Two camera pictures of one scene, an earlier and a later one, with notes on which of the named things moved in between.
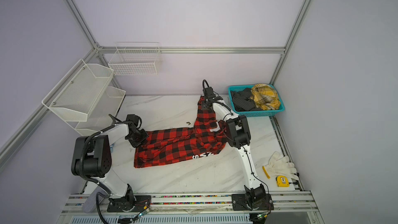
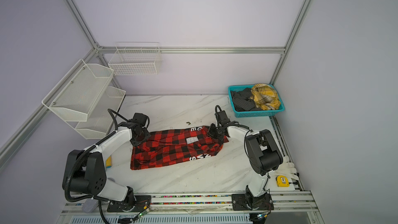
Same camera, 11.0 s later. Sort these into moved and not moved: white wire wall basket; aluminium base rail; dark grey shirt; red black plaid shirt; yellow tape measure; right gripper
Moved: right gripper; red black plaid shirt
Not moved: yellow tape measure; dark grey shirt; aluminium base rail; white wire wall basket
